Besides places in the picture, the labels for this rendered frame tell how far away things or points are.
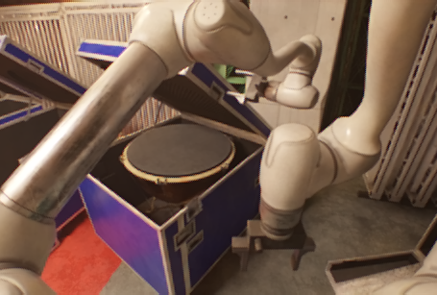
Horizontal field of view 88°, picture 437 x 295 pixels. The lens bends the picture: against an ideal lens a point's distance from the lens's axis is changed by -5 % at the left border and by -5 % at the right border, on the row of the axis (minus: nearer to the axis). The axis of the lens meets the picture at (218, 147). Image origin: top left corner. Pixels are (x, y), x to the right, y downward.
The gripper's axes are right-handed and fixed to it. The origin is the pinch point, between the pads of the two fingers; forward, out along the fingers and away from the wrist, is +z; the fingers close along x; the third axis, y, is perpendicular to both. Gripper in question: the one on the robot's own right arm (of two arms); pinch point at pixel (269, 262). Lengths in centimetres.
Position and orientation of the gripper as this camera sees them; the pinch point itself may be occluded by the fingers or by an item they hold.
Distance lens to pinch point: 69.4
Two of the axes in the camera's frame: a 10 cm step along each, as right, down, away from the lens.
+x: 10.0, 0.1, 0.0
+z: -0.1, 8.7, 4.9
